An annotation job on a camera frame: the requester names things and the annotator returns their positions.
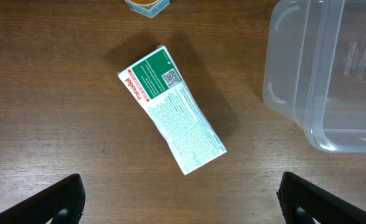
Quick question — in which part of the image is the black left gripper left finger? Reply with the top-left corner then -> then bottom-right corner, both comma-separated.
0,174 -> 86,224

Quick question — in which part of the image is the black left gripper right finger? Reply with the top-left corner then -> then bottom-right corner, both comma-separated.
277,172 -> 366,224

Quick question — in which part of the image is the white green panadol box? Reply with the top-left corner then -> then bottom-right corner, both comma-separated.
118,45 -> 227,175

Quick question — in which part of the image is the clear plastic container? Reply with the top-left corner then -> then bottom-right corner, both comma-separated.
263,0 -> 366,153

